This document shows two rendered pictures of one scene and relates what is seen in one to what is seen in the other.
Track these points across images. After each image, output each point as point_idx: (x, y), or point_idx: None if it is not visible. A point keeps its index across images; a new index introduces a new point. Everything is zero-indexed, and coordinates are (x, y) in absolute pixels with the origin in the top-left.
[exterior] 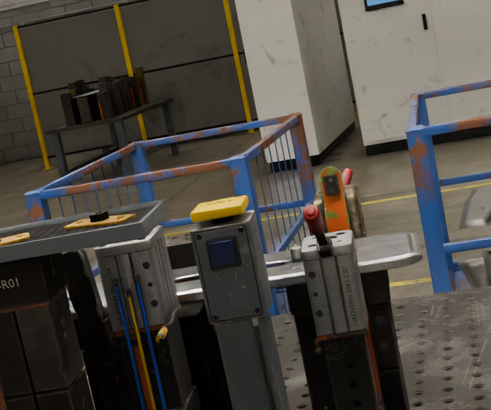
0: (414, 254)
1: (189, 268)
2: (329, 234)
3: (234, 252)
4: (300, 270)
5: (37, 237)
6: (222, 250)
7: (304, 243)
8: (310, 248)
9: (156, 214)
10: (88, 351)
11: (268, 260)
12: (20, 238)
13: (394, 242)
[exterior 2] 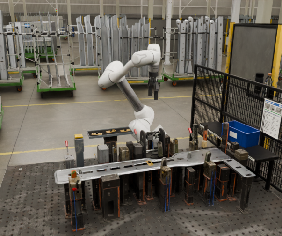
0: (55, 171)
1: (106, 173)
2: (68, 158)
3: None
4: (77, 167)
5: (104, 132)
6: None
7: (73, 156)
8: (70, 154)
9: (88, 134)
10: None
11: (87, 173)
12: (106, 131)
13: (60, 176)
